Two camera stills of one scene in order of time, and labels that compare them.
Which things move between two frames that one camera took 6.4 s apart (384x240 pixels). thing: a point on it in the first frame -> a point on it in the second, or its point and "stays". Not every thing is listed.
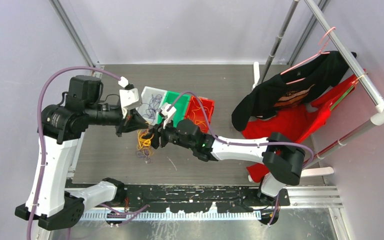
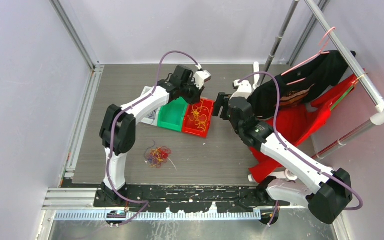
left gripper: (131, 121) -> (196, 98)
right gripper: (155, 139) -> (222, 101)
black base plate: (188, 198) stays
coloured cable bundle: (144, 149) -> (156, 156)
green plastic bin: (180, 101) stays
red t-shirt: (294, 121) stays
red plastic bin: (194, 112) stays
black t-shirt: (293, 86) stays
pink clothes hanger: (308, 59) stays
